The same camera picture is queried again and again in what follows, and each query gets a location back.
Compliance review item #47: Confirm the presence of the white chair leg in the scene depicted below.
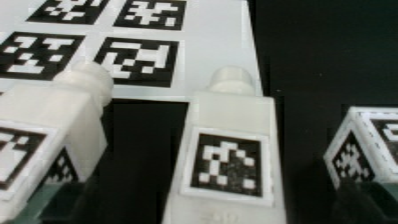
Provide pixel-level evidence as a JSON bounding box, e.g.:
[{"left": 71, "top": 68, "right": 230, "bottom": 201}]
[
  {"left": 162, "top": 66, "right": 288, "bottom": 224},
  {"left": 0, "top": 62, "right": 114, "bottom": 224}
]

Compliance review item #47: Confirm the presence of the white tagged cube left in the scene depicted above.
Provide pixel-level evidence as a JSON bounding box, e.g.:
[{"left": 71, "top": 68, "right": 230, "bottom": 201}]
[{"left": 324, "top": 107, "right": 398, "bottom": 188}]

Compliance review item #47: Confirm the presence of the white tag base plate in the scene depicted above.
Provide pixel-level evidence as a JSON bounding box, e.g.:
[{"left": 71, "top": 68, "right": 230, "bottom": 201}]
[{"left": 0, "top": 0, "right": 262, "bottom": 102}]

